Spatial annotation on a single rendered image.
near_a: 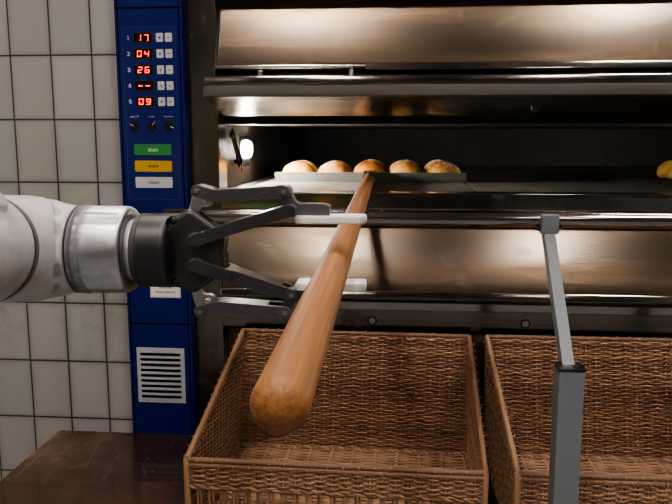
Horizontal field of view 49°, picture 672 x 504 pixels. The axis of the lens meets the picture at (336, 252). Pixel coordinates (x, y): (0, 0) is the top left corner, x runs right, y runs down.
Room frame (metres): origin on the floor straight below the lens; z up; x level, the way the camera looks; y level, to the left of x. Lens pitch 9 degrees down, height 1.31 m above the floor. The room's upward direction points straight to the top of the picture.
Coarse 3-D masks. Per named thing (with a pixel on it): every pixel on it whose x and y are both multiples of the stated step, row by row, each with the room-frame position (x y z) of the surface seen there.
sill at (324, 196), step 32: (320, 192) 1.75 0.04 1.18; (352, 192) 1.74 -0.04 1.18; (384, 192) 1.74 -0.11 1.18; (416, 192) 1.74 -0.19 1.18; (448, 192) 1.74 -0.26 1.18; (480, 192) 1.74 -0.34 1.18; (512, 192) 1.74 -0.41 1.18; (544, 192) 1.74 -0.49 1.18; (576, 192) 1.74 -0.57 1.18; (608, 192) 1.74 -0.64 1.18
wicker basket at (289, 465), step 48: (240, 336) 1.70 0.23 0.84; (336, 336) 1.70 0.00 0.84; (384, 336) 1.69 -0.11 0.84; (432, 336) 1.68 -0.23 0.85; (240, 384) 1.69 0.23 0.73; (336, 384) 1.67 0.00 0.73; (384, 384) 1.66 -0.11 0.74; (432, 384) 1.65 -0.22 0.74; (240, 432) 1.67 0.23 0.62; (384, 432) 1.64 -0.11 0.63; (480, 432) 1.32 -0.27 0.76; (192, 480) 1.27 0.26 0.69; (240, 480) 1.26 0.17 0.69; (288, 480) 1.25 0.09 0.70; (336, 480) 1.24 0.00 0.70; (384, 480) 1.24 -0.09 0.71; (432, 480) 1.22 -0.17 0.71; (480, 480) 1.21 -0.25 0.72
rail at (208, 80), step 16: (208, 80) 1.62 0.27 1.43; (224, 80) 1.62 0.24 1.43; (240, 80) 1.62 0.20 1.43; (256, 80) 1.61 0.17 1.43; (272, 80) 1.61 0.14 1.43; (288, 80) 1.61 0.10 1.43; (304, 80) 1.60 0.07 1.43; (320, 80) 1.60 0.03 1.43; (336, 80) 1.60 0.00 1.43; (352, 80) 1.60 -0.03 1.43; (368, 80) 1.59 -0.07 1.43; (384, 80) 1.59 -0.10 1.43; (400, 80) 1.59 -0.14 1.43; (416, 80) 1.58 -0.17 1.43; (432, 80) 1.58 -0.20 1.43; (448, 80) 1.58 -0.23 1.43; (464, 80) 1.58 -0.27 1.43; (480, 80) 1.57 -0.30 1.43; (496, 80) 1.57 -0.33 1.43; (512, 80) 1.57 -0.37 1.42; (528, 80) 1.56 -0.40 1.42; (544, 80) 1.56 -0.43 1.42; (560, 80) 1.56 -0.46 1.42; (576, 80) 1.56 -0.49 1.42; (592, 80) 1.55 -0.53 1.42; (608, 80) 1.55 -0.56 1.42; (624, 80) 1.55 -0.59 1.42; (640, 80) 1.54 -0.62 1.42; (656, 80) 1.54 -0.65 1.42
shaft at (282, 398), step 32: (352, 224) 0.93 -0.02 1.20; (352, 256) 0.77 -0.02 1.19; (320, 288) 0.54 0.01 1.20; (320, 320) 0.46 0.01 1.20; (288, 352) 0.38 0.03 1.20; (320, 352) 0.41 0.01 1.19; (256, 384) 0.34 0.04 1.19; (288, 384) 0.34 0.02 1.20; (256, 416) 0.34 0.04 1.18; (288, 416) 0.33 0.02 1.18
